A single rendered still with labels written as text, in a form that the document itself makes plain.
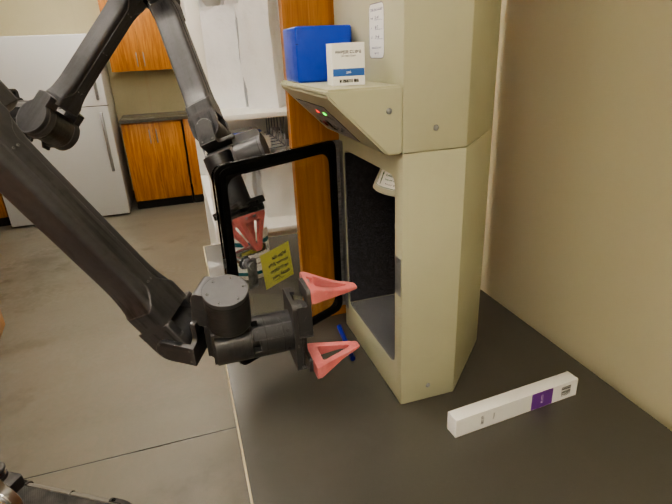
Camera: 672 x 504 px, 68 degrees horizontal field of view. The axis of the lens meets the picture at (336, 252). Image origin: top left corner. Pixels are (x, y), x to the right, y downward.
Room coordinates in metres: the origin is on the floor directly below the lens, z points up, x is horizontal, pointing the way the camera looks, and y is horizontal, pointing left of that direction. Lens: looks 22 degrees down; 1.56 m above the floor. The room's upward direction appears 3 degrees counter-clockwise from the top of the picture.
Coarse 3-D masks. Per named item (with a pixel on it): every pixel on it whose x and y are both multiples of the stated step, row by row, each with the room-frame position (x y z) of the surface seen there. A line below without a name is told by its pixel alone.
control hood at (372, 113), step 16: (304, 96) 0.88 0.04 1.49; (320, 96) 0.75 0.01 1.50; (336, 96) 0.72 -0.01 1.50; (352, 96) 0.73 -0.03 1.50; (368, 96) 0.73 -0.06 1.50; (384, 96) 0.74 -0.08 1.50; (400, 96) 0.75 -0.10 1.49; (336, 112) 0.76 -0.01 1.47; (352, 112) 0.73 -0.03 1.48; (368, 112) 0.73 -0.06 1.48; (384, 112) 0.74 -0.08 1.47; (400, 112) 0.75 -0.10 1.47; (352, 128) 0.77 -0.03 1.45; (368, 128) 0.73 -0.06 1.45; (384, 128) 0.74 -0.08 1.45; (400, 128) 0.75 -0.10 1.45; (368, 144) 0.79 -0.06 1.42; (384, 144) 0.74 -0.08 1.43; (400, 144) 0.75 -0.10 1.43
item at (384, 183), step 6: (378, 174) 0.91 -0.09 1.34; (384, 174) 0.88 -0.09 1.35; (390, 174) 0.87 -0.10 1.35; (378, 180) 0.89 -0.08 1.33; (384, 180) 0.87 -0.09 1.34; (390, 180) 0.86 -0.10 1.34; (378, 186) 0.88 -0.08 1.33; (384, 186) 0.87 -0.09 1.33; (390, 186) 0.86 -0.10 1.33; (384, 192) 0.86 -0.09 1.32; (390, 192) 0.85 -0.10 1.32
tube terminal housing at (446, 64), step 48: (336, 0) 1.03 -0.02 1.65; (384, 0) 0.81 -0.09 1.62; (432, 0) 0.76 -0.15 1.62; (480, 0) 0.81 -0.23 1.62; (384, 48) 0.81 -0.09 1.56; (432, 48) 0.76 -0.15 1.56; (480, 48) 0.83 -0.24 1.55; (432, 96) 0.76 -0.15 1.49; (480, 96) 0.85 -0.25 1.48; (432, 144) 0.76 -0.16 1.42; (480, 144) 0.87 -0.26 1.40; (432, 192) 0.76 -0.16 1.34; (480, 192) 0.89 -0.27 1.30; (432, 240) 0.76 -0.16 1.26; (480, 240) 0.92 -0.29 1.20; (432, 288) 0.76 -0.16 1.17; (432, 336) 0.76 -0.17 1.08; (432, 384) 0.77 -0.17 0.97
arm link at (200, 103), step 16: (160, 0) 1.19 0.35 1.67; (160, 16) 1.18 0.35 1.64; (176, 16) 1.17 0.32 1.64; (160, 32) 1.16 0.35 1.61; (176, 32) 1.15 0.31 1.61; (176, 48) 1.12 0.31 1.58; (192, 48) 1.13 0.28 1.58; (176, 64) 1.10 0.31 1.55; (192, 64) 1.09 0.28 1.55; (192, 80) 1.07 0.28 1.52; (192, 96) 1.05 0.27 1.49; (208, 96) 1.04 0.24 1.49; (192, 112) 1.02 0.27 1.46; (208, 112) 1.01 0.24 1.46; (192, 128) 1.00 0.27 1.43; (224, 128) 1.02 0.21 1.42
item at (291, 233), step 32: (320, 160) 1.00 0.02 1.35; (256, 192) 0.88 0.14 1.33; (288, 192) 0.94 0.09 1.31; (320, 192) 1.00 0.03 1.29; (256, 224) 0.87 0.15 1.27; (288, 224) 0.93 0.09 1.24; (320, 224) 1.00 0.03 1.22; (224, 256) 0.82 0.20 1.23; (256, 256) 0.87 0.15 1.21; (288, 256) 0.92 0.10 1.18; (320, 256) 0.99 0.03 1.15; (256, 288) 0.86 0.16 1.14
